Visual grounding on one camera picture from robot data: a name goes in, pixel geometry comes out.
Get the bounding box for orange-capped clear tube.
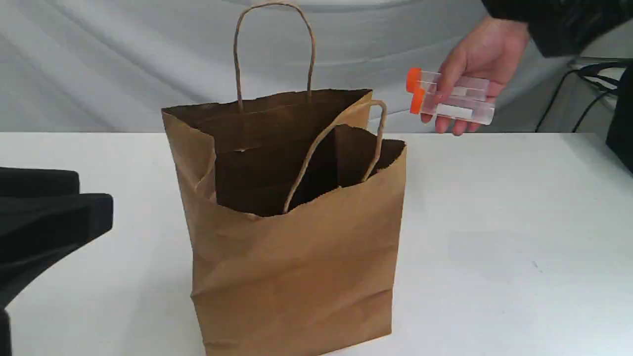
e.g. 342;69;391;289
406;67;489;101
410;88;495;126

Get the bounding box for brown paper shopping bag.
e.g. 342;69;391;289
161;1;407;356

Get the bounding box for dark grey sleeved forearm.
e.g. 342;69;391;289
482;0;633;58

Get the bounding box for person's bare hand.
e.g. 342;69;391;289
435;16;531;104

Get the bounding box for black cables at right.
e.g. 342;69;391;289
534;59;633;133

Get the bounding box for black box at right edge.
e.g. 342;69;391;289
606;64;633;172

